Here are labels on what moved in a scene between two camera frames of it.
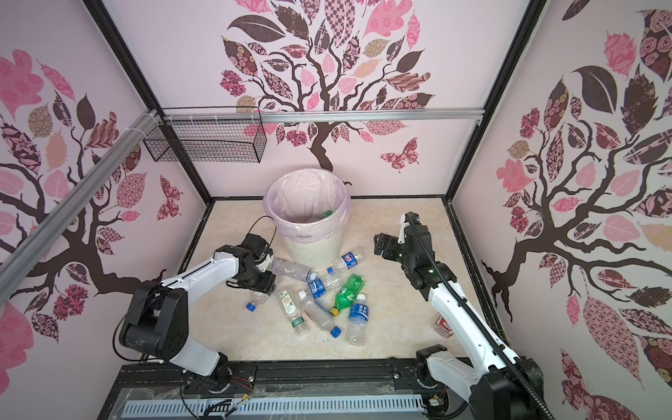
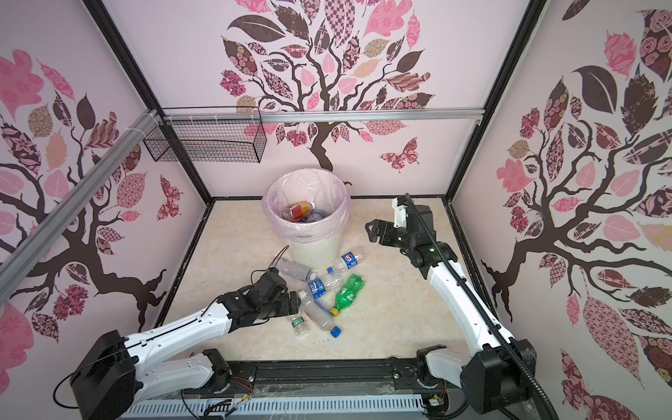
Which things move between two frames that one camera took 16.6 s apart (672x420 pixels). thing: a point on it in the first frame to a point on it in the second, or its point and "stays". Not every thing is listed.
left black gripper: (265, 286) to (285, 301)
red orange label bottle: (443, 327) to (298, 211)
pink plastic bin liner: (307, 205) stays
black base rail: (275, 380) stays
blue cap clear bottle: (319, 316) stays
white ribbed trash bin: (315, 255) stays
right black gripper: (380, 246) to (388, 228)
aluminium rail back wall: (324, 115) stays
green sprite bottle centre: (347, 294) stays
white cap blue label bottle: (358, 321) to (315, 215)
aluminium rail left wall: (23, 255) stays
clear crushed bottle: (288, 268) stays
